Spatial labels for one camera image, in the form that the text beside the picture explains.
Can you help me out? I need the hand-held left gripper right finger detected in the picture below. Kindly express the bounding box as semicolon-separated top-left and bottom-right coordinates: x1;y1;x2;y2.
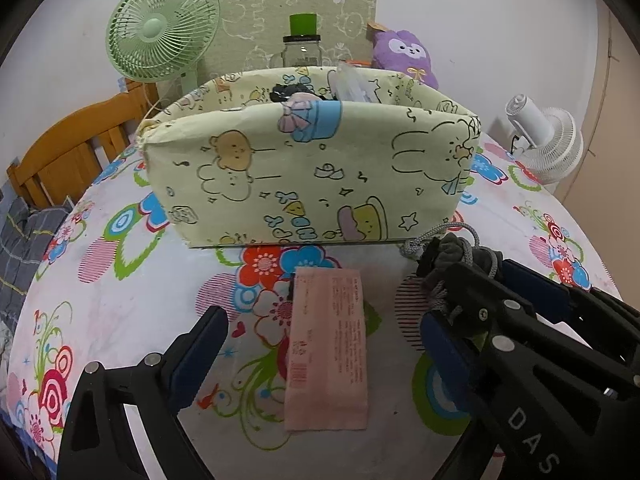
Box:
419;310;488;480

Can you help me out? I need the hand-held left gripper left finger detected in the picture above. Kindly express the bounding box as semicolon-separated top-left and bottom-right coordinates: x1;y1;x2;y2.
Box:
57;305;230;480

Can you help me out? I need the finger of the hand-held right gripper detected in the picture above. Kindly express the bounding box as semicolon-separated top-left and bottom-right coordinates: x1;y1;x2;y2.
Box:
440;262;538;361
502;259;640;341

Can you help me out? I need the grey drawstring pouch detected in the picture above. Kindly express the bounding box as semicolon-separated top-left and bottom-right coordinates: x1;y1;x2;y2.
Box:
400;222;501;341

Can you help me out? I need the pink tissue packet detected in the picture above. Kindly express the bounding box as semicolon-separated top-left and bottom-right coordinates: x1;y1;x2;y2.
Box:
284;267;371;432

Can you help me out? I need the yellow printed fabric storage box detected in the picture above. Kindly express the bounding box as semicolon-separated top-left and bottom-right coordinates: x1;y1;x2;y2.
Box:
136;65;482;250

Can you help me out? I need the floral tablecloth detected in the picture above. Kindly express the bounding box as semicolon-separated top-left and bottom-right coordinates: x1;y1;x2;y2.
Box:
7;130;626;480

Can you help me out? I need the white fan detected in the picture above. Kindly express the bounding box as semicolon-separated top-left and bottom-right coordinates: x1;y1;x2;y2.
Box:
504;92;585;186

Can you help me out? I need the grey plaid blanket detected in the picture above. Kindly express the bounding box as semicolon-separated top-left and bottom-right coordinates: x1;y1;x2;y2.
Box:
0;195;76;331

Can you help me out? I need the clear plastic packet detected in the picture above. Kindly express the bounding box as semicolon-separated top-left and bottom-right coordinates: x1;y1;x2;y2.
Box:
332;62;381;106

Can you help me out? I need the purple plush bunny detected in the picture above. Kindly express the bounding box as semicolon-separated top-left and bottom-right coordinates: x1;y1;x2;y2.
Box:
367;22;440;91

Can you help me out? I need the dark cloth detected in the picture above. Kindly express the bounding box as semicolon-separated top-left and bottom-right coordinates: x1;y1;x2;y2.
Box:
270;85;331;103

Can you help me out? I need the glass jar mug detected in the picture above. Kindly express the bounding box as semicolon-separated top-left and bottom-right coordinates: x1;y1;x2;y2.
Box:
272;34;323;68

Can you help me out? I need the green desk fan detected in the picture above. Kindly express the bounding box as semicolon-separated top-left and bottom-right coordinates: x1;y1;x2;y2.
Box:
106;0;221;106

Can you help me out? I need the green plastic cup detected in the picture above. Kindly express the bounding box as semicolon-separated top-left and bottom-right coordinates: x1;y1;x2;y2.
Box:
288;12;318;37

